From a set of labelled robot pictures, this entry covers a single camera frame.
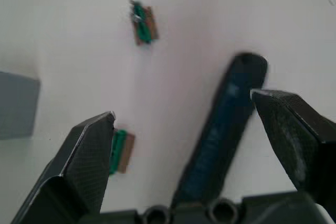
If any green and brown screw holder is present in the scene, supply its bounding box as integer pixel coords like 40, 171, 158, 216
128, 0, 161, 47
108, 128, 136, 176

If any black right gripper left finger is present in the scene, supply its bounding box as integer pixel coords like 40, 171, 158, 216
10, 111, 116, 224

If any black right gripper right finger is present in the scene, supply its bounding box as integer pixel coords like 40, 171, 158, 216
250, 89, 336, 210

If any grey box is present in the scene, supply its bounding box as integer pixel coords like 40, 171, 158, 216
0, 71, 41, 140

